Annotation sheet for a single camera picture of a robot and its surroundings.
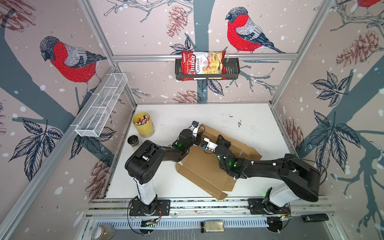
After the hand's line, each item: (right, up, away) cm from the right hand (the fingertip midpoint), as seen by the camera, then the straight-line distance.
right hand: (220, 137), depth 83 cm
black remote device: (+40, -35, -15) cm, 55 cm away
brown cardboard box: (-11, -17, +2) cm, 20 cm away
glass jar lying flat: (-7, -37, -18) cm, 42 cm away
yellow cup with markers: (-46, +6, +8) cm, 47 cm away
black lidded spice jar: (-52, -2, +4) cm, 52 cm away
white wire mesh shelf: (-64, +10, -12) cm, 66 cm away
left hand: (-12, +3, +9) cm, 15 cm away
